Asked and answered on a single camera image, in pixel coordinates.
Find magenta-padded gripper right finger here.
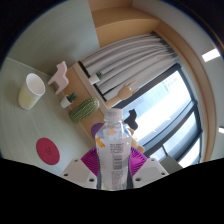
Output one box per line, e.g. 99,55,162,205
127,147,170,189

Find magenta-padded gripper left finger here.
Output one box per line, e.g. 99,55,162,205
60,147,100,189

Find clear plastic water bottle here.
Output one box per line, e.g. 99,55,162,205
94,108,133,191

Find grey-green desk partition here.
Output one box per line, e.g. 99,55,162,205
6,0,101,76
160,155,184,175

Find flat round red coaster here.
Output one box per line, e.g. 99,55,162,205
35,137,61,166

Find black horse figurine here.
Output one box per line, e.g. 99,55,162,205
123,108,139,132

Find tall green cactus ornament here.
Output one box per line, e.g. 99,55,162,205
68,96,101,124

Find dark-framed window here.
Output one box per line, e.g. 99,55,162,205
113,63,204,164

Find small potted plant white pot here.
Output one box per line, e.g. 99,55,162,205
87,71,104,86
59,92,78,109

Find white paper cup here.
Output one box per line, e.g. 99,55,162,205
17,72,46,111

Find pink horse figurine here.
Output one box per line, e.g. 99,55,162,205
47,60,70,96

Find white pleated curtain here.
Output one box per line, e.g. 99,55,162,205
80,32,179,101

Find ceiling strip lights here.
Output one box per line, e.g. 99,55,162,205
201,48,224,134

